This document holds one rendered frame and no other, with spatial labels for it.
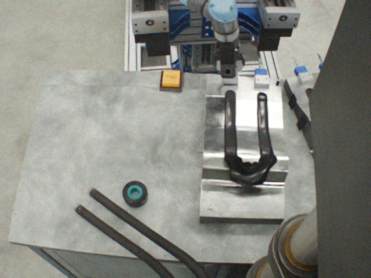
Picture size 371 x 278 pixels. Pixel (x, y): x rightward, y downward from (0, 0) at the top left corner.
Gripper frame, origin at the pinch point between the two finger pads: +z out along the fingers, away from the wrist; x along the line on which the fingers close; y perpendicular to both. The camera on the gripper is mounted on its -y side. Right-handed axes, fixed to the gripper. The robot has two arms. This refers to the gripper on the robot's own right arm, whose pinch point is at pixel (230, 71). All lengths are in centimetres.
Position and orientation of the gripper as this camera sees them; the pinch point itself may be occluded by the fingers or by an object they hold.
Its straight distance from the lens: 147.6
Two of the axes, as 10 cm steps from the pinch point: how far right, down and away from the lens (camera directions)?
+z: 1.4, 3.5, 9.2
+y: 0.5, -9.4, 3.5
